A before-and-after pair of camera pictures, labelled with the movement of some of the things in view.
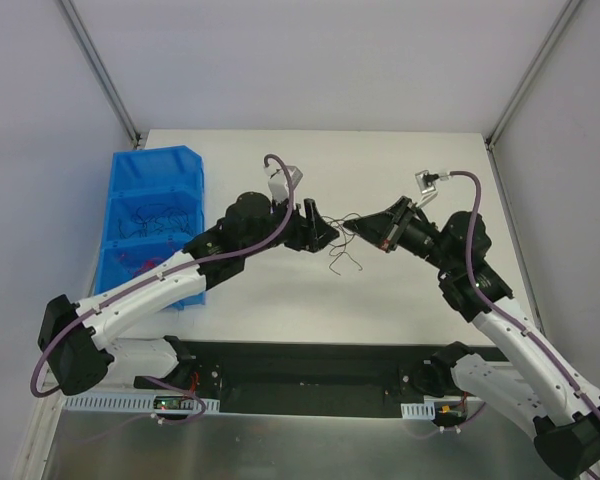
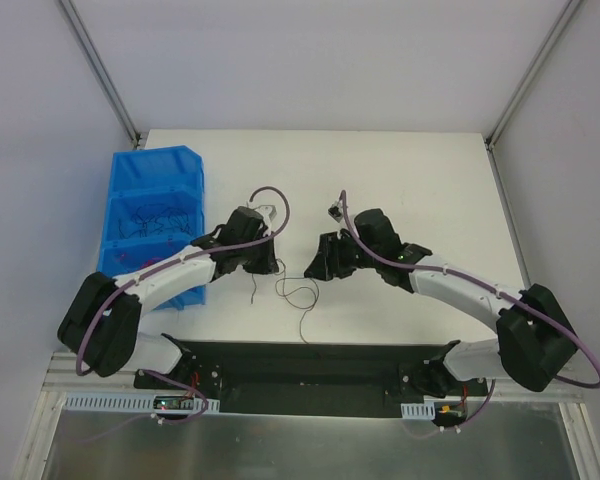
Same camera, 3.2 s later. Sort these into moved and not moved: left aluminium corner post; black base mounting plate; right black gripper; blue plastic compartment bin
Moved: right black gripper
Not moved: left aluminium corner post; blue plastic compartment bin; black base mounting plate
